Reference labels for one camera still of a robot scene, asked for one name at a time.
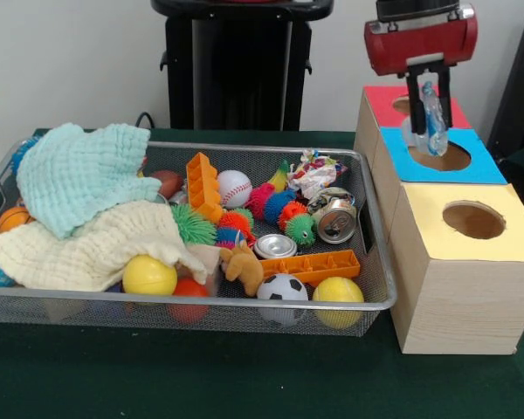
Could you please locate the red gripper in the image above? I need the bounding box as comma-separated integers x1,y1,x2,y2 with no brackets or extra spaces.
363,3,479,134

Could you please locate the mint green cloth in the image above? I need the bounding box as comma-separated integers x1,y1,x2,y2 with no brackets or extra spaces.
16,122,162,240

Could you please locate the cream cloth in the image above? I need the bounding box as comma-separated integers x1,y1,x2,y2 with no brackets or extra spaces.
0,200,209,292

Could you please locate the wooden three-hole box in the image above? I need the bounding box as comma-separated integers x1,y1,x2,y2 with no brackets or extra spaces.
353,86,524,355

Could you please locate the silver mesh bin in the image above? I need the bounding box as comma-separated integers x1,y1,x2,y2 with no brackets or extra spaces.
0,138,397,338

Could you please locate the black office chair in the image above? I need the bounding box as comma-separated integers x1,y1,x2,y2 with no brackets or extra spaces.
486,7,524,152

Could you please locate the small tin can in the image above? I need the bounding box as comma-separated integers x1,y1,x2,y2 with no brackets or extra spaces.
307,187,358,244

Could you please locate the multicolour spiky caterpillar toy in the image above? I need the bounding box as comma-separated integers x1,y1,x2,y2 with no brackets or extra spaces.
246,182,318,249

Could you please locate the orange toy brick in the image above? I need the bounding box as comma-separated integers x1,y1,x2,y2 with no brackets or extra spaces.
260,250,362,287

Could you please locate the yellow plastic ball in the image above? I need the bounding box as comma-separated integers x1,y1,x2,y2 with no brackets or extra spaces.
121,255,179,297
313,277,366,329

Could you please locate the small soccer ball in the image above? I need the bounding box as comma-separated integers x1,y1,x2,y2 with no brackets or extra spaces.
256,273,309,326

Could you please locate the orange plastic tray block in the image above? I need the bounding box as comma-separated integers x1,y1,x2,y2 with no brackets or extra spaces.
185,151,224,223

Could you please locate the yellow-haired toy figure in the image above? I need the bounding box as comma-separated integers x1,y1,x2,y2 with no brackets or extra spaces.
220,239,265,296

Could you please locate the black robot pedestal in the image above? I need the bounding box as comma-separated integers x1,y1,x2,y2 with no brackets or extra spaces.
150,0,335,132

